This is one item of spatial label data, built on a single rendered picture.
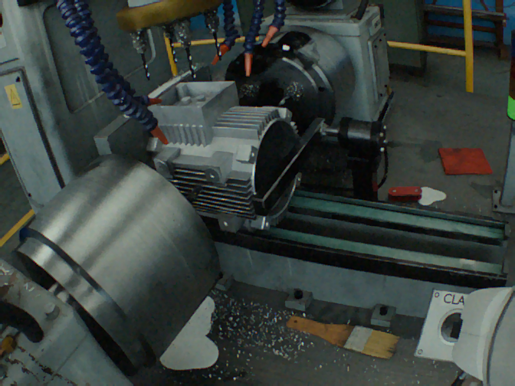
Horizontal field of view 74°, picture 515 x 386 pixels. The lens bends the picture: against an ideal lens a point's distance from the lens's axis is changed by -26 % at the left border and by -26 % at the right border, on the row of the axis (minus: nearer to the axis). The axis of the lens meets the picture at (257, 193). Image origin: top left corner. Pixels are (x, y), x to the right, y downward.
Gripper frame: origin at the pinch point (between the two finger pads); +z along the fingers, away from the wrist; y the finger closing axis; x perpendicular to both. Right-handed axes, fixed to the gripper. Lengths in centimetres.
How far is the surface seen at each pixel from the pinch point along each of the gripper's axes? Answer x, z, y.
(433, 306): -1.7, 6.8, 7.4
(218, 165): -15.4, 17.2, 41.5
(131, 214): -3.9, 0.8, 39.8
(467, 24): -190, 185, 4
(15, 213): 8, 134, 303
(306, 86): -39, 36, 40
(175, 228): -4.2, 5.4, 36.8
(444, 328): 0.2, 6.1, 5.5
